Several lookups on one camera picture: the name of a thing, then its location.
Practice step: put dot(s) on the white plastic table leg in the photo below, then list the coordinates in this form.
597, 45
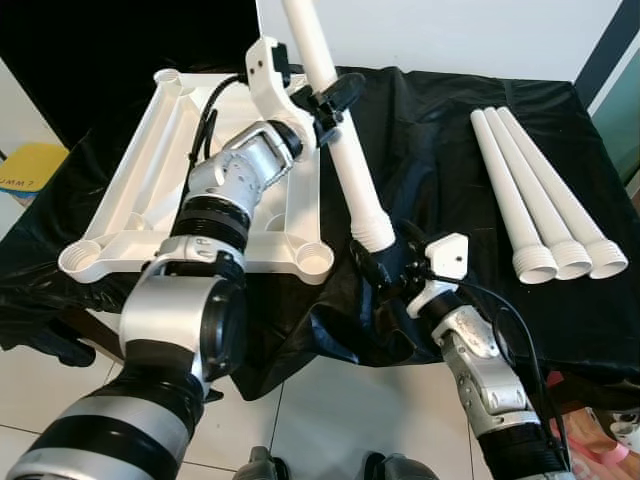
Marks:
540, 200
568, 200
510, 200
340, 160

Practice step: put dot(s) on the white plastic table top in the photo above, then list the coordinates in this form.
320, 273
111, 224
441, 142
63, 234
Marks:
110, 200

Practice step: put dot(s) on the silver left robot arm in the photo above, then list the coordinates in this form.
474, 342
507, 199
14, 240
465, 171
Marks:
180, 320

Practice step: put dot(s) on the black plastic table cover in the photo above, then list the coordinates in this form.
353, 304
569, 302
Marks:
450, 130

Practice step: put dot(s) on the black backdrop sheet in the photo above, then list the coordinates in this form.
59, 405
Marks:
130, 30

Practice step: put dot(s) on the grey right robot foot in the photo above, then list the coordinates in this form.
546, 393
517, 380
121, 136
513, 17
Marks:
400, 468

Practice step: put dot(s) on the grey robot foot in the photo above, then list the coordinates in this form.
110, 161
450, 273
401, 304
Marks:
262, 468
400, 468

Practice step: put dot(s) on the grey left robot foot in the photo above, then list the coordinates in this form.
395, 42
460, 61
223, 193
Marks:
262, 468

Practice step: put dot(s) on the pink plastic bag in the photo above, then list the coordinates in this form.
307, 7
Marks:
600, 455

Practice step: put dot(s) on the yellow bin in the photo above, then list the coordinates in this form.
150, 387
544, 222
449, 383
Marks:
30, 165

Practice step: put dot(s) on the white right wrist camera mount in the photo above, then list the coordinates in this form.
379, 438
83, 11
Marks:
447, 255

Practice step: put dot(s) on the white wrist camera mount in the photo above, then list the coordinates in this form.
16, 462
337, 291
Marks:
268, 85
447, 255

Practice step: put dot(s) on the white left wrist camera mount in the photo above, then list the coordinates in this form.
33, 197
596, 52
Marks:
268, 85

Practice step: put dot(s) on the dark door frame strip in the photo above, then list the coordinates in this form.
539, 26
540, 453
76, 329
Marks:
606, 50

